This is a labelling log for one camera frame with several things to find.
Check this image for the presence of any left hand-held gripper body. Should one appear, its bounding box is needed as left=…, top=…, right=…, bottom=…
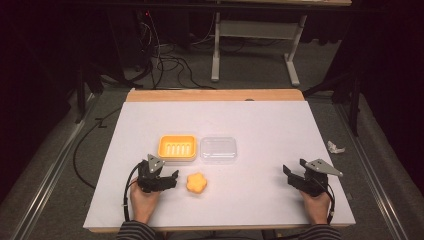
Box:
left=136, top=153, right=169, bottom=195

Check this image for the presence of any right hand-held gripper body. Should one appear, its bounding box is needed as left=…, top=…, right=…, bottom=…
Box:
left=297, top=158, right=344, bottom=198

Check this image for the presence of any orange flower-shaped soap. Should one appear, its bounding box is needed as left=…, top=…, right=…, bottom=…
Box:
left=185, top=172, right=209, bottom=195

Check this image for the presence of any orange soap dish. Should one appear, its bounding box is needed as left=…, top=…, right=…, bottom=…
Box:
left=156, top=134, right=199, bottom=163

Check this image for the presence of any clear plastic soap dish lid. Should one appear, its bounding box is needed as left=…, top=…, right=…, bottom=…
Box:
left=199, top=136, right=239, bottom=165

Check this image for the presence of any person's left hand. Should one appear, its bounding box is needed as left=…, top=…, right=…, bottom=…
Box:
left=128, top=179, right=162, bottom=225

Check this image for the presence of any person's right hand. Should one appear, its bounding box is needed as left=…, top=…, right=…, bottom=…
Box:
left=299, top=189, right=332, bottom=226

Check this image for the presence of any crumpled white paper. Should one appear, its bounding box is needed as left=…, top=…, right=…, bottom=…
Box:
left=326, top=140, right=347, bottom=155

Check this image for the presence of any white table mat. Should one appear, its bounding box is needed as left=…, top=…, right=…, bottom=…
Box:
left=82, top=100, right=357, bottom=230

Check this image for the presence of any black metal stand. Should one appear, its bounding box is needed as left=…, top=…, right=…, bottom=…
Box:
left=73, top=61, right=105, bottom=125
left=302, top=64, right=364, bottom=138

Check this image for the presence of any metal floor rail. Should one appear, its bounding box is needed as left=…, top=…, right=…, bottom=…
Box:
left=9, top=93, right=98, bottom=240
left=334, top=103, right=413, bottom=240

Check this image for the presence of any black floor cable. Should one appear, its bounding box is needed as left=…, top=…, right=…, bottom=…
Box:
left=72, top=105, right=124, bottom=191

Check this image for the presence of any tangle of black cables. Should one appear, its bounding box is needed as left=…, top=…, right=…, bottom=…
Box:
left=133, top=9, right=218, bottom=91

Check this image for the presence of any white metal desk frame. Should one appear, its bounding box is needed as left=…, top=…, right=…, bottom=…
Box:
left=210, top=0, right=353, bottom=88

